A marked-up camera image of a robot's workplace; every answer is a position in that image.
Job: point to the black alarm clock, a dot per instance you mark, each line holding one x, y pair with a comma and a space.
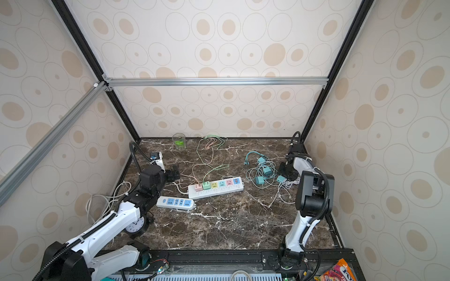
138, 228

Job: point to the glass cup with green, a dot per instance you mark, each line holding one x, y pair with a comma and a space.
179, 141

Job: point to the blue white power strip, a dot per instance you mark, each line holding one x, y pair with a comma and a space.
176, 203

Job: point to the colourful snack bag right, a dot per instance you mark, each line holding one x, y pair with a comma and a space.
341, 271

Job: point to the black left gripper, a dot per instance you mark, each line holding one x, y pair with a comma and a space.
172, 175

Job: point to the green charger plug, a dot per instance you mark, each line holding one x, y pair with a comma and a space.
206, 185

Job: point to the multicolour white power strip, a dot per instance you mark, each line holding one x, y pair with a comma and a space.
218, 188

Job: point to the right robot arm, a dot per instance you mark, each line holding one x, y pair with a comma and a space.
313, 200

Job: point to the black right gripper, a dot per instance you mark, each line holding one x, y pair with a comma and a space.
283, 170

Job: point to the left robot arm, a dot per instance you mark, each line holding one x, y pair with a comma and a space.
135, 203

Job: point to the pink charger plug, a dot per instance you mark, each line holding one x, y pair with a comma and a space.
199, 187

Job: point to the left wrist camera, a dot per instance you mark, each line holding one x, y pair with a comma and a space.
156, 159

